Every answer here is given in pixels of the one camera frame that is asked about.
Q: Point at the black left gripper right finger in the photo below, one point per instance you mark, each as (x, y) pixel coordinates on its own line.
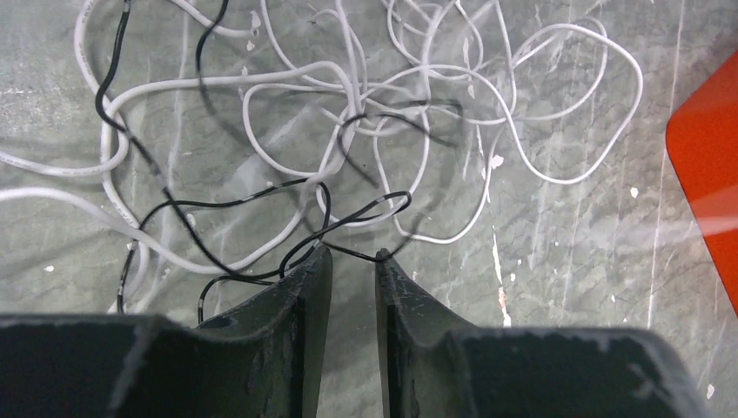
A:
(434, 363)

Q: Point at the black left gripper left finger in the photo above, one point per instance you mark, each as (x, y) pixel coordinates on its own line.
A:
(262, 358)

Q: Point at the orange plastic tray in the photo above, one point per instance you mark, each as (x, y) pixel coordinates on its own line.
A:
(701, 141)

